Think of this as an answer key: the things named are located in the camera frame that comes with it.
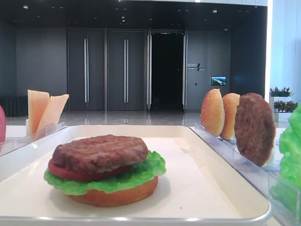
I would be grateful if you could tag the flower planter upper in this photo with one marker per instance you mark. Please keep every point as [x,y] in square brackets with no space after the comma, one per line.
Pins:
[278,94]

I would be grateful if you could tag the dark double door middle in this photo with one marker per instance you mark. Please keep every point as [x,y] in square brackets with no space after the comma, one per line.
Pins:
[126,70]

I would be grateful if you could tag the flower planter lower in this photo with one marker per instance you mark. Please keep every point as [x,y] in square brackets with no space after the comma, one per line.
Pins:
[284,110]

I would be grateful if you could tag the standing brown meat patty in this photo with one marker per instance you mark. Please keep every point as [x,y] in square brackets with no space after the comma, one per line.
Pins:
[255,128]

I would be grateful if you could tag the flower planter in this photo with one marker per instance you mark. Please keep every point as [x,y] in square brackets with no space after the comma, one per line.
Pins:
[278,94]
[284,110]

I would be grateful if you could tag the standing green lettuce leaf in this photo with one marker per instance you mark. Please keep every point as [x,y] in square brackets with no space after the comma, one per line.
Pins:
[290,165]

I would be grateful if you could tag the bottom bun on tray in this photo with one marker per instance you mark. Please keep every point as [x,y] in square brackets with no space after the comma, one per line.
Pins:
[119,198]

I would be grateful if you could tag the white rectangular tray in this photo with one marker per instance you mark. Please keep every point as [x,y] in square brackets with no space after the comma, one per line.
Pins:
[199,188]

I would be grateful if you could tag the green lettuce leaf on burger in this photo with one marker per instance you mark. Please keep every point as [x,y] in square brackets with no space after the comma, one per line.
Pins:
[141,173]

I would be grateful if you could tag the dark double door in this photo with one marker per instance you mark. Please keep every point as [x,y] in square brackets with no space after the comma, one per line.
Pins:
[126,70]
[86,69]

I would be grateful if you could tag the dark double door left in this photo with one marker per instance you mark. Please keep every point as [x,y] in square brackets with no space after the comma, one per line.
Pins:
[86,69]

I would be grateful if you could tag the bun half inner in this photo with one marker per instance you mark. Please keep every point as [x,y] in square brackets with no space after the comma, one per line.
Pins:
[230,101]

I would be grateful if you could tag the red tomato slice standing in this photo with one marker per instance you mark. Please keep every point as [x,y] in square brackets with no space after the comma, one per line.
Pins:
[2,125]

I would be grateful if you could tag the red tomato slice on burger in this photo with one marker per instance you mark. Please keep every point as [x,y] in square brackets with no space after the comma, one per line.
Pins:
[85,177]

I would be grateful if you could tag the brown meat patty on burger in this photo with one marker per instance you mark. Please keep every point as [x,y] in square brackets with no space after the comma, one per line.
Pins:
[100,154]

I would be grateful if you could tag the sesame bun top outer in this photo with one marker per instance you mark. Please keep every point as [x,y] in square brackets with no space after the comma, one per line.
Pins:
[212,112]

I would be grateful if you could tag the wall display screen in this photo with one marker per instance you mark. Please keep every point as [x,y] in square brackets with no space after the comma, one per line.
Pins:
[218,80]

